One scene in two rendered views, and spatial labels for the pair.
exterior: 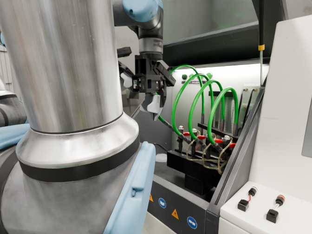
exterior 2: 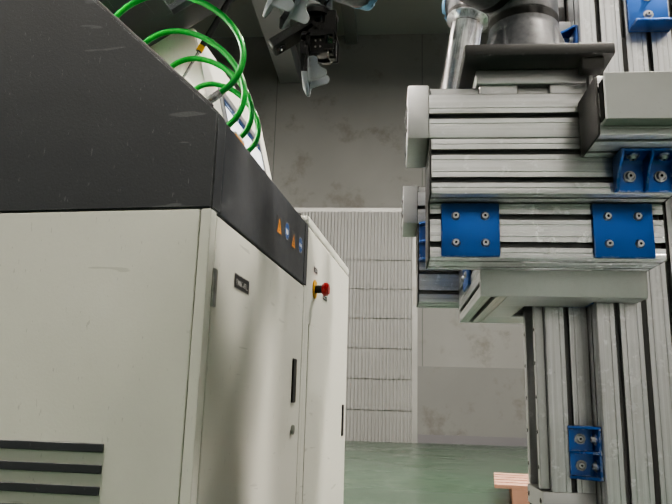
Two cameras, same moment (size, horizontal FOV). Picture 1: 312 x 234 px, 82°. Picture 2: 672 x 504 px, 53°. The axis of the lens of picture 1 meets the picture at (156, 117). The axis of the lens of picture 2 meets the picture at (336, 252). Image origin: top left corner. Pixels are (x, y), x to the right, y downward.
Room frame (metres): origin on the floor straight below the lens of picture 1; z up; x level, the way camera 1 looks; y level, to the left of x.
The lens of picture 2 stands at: (1.41, 1.22, 0.50)
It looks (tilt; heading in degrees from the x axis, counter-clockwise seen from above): 13 degrees up; 234
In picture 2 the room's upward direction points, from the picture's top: 2 degrees clockwise
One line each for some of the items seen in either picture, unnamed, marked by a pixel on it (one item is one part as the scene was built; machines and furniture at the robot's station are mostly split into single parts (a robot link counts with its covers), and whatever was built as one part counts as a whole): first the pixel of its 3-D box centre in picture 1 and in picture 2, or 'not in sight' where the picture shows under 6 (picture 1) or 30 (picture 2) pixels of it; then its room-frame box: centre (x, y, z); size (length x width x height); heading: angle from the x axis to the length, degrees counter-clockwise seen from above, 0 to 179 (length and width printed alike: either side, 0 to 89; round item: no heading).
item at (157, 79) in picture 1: (149, 74); (318, 36); (0.58, 0.02, 1.36); 0.09 x 0.08 x 0.12; 133
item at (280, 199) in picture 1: (276, 207); not in sight; (0.45, -0.34, 0.99); 0.12 x 0.02 x 0.02; 135
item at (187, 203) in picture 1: (145, 188); (262, 219); (0.73, 0.05, 0.87); 0.62 x 0.04 x 0.16; 44
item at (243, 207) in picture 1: (248, 197); not in sight; (0.49, -0.28, 0.99); 0.12 x 0.02 x 0.02; 137
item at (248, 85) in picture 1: (251, 108); not in sight; (0.90, -0.48, 1.20); 0.13 x 0.03 x 0.31; 44
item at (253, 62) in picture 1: (211, 66); not in sight; (1.07, -0.32, 1.43); 0.54 x 0.03 x 0.02; 44
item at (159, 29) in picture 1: (150, 21); not in sight; (0.59, 0.02, 1.51); 0.09 x 0.08 x 0.11; 171
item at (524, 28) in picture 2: not in sight; (524, 50); (0.55, 0.58, 1.09); 0.15 x 0.15 x 0.10
